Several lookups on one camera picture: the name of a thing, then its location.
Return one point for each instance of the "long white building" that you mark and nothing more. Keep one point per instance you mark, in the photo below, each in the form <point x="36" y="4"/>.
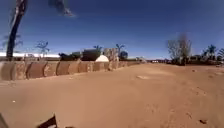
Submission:
<point x="33" y="55"/>

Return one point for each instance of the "row of palm trees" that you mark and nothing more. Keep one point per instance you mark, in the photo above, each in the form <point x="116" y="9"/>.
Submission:
<point x="213" y="53"/>

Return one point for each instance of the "low brown stone wall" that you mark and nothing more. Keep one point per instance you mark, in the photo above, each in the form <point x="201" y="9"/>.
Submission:
<point x="50" y="68"/>

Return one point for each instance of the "tan stone block building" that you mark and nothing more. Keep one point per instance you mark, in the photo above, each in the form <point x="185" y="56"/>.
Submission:
<point x="111" y="54"/>

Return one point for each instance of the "small palm tree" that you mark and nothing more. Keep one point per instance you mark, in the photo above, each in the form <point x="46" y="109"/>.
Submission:
<point x="42" y="48"/>

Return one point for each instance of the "white dome structure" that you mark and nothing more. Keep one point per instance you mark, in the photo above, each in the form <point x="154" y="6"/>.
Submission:
<point x="102" y="59"/>

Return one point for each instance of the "dark green bushes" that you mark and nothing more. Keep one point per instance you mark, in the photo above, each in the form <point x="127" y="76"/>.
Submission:
<point x="83" y="55"/>

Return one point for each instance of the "bare leafless tree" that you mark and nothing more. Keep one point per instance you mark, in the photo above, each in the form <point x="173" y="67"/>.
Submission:
<point x="180" y="50"/>

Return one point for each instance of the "tall dark palm trunk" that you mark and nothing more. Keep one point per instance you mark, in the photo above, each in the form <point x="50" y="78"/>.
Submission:
<point x="13" y="33"/>

